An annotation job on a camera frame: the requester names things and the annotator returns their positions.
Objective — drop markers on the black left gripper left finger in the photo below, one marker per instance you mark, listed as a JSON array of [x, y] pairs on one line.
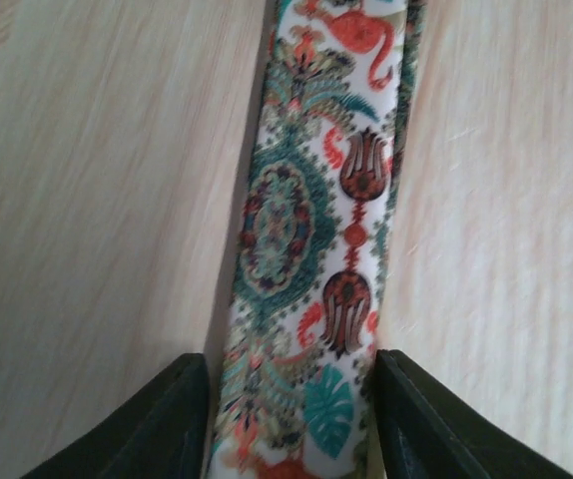
[[159, 432]]

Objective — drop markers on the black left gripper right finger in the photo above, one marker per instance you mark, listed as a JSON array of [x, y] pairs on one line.
[[426, 431]]

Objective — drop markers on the patterned paisley tie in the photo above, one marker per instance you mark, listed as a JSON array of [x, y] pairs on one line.
[[313, 243]]

